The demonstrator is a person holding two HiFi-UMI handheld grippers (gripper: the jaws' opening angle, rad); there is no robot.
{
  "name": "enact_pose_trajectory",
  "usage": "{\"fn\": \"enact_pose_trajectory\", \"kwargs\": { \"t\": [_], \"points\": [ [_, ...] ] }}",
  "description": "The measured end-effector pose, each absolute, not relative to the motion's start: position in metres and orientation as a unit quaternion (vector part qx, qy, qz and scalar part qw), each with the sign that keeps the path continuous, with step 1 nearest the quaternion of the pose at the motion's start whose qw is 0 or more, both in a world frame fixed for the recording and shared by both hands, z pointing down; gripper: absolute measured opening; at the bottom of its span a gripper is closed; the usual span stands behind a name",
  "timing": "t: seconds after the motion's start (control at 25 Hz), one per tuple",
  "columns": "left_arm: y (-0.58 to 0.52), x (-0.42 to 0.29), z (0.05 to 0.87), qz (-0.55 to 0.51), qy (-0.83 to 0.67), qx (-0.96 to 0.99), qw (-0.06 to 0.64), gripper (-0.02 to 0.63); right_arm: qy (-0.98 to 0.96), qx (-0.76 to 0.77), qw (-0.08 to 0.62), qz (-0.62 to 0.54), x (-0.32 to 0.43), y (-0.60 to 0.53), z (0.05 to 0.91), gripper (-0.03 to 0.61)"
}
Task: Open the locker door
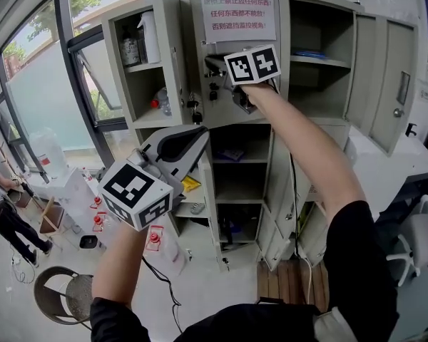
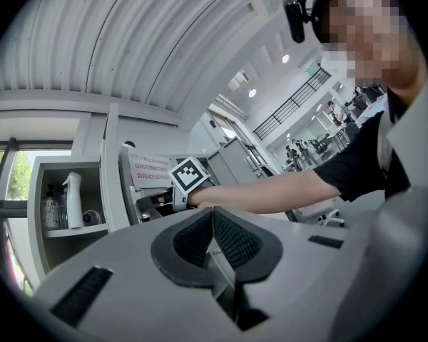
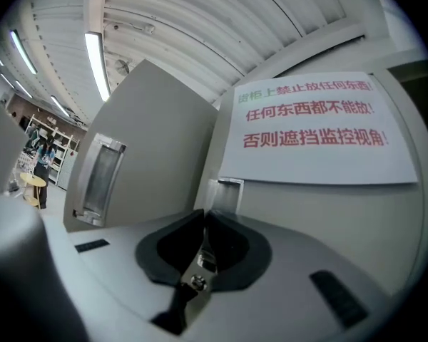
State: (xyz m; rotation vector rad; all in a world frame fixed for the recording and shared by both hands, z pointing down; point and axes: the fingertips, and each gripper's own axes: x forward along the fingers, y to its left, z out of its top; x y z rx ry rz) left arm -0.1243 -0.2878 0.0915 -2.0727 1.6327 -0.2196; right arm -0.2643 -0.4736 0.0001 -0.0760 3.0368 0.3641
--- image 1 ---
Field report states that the clear red-capped plastic bottle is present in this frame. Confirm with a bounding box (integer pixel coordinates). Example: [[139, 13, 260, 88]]
[[150, 87, 173, 117]]

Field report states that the black floor cable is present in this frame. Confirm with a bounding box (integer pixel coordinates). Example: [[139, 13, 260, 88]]
[[140, 256, 183, 335]]

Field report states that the dark glass bottle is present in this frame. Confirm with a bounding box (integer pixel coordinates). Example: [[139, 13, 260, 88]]
[[121, 26, 142, 68]]

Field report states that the white cable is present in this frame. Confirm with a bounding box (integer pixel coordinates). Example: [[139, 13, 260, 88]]
[[297, 250, 314, 305]]

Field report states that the gray metal locker door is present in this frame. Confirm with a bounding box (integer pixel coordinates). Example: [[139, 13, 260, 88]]
[[189, 0, 290, 125]]

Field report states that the black hanging cable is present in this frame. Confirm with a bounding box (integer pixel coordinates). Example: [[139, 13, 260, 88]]
[[288, 152, 301, 260]]

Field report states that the yellow packet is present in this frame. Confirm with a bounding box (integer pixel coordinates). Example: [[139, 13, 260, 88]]
[[180, 175, 202, 194]]

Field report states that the wide open gray cabinet door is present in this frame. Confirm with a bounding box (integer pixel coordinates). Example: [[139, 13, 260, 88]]
[[343, 11, 419, 157]]

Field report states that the gray metal locker cabinet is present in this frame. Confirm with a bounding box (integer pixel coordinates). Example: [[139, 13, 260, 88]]
[[101, 0, 420, 273]]

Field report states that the white spray bottle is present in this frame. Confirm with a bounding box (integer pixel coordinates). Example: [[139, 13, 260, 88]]
[[136, 10, 162, 65]]

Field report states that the low open gray cabinet door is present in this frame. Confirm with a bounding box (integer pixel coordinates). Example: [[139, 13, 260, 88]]
[[257, 129, 308, 271], [198, 154, 230, 273]]

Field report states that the white office chair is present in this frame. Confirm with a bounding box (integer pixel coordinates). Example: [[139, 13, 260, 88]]
[[386, 193, 428, 289]]

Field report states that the person's black shirt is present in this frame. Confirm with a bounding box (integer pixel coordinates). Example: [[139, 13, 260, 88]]
[[90, 199, 401, 342]]

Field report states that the white desk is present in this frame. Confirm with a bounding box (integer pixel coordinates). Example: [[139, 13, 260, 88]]
[[345, 124, 428, 222]]

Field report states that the person's left forearm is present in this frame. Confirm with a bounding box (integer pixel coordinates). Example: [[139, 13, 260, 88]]
[[91, 218, 165, 313]]

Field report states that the narrow open gray cabinet door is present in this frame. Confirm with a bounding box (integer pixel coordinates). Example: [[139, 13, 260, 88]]
[[152, 0, 187, 121]]

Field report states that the wooden chair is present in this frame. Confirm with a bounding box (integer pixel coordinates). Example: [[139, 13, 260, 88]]
[[39, 195, 66, 251]]

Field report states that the dark metal window frame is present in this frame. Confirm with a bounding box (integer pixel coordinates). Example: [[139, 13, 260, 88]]
[[52, 0, 130, 172]]

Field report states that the small black box device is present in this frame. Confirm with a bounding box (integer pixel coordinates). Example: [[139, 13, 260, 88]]
[[78, 234, 101, 251]]

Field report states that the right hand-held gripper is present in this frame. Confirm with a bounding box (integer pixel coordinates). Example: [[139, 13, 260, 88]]
[[203, 44, 283, 115]]

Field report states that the black key bunch with padlock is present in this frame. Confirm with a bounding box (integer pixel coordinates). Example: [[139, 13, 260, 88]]
[[186, 90, 205, 125]]

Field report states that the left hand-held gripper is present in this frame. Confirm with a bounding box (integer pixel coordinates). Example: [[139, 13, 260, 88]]
[[97, 124, 211, 232]]

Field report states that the person's right forearm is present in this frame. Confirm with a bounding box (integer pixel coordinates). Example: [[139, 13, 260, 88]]
[[240, 81, 376, 227]]

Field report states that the large clear water jug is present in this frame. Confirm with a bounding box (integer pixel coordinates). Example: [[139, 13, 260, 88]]
[[28, 128, 70, 180]]

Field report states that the round metal mesh chair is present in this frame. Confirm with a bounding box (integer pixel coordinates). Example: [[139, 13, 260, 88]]
[[33, 265, 96, 331]]

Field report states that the white paper sign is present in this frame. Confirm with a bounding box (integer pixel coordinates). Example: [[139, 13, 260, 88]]
[[200, 0, 277, 45]]

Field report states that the blue box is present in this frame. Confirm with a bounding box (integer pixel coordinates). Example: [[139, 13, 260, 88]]
[[216, 148, 245, 162]]

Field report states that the flat blue packet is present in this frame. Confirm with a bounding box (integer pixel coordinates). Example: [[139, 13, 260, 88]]
[[293, 48, 326, 58]]

